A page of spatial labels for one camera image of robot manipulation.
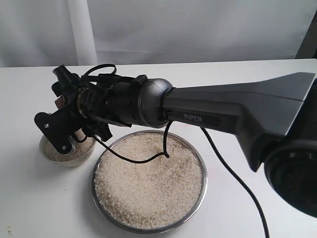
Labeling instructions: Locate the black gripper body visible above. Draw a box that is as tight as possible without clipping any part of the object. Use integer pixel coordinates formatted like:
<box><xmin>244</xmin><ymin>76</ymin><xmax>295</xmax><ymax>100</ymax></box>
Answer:
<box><xmin>76</xmin><ymin>64</ymin><xmax>148</xmax><ymax>126</ymax></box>

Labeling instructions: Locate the brown wooden cup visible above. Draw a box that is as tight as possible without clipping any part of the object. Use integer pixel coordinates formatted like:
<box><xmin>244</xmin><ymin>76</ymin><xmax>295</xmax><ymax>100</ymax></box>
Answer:
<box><xmin>54</xmin><ymin>96</ymin><xmax>65</xmax><ymax>109</ymax></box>

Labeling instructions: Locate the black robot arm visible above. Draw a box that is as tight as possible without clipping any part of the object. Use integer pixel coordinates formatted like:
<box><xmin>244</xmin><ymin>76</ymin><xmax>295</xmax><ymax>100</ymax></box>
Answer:
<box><xmin>47</xmin><ymin>66</ymin><xmax>317</xmax><ymax>216</ymax></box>

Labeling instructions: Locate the white ceramic bowl with rice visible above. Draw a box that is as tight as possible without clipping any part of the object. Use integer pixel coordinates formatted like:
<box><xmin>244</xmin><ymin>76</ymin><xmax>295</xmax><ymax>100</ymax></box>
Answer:
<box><xmin>39</xmin><ymin>136</ymin><xmax>96</xmax><ymax>167</ymax></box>

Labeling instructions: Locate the steel pan of rice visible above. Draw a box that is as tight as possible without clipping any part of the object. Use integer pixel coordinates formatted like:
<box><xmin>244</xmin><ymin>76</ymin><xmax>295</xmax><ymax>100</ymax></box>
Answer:
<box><xmin>91</xmin><ymin>130</ymin><xmax>208</xmax><ymax>234</ymax></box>

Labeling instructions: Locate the grey backdrop sheet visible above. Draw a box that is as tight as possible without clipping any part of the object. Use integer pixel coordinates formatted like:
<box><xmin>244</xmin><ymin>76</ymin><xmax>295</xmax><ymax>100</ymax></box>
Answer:
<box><xmin>0</xmin><ymin>0</ymin><xmax>317</xmax><ymax>67</ymax></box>

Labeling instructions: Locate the white roll post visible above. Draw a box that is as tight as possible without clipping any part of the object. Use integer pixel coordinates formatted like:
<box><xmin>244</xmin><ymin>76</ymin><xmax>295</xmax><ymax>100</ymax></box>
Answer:
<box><xmin>67</xmin><ymin>0</ymin><xmax>98</xmax><ymax>65</ymax></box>

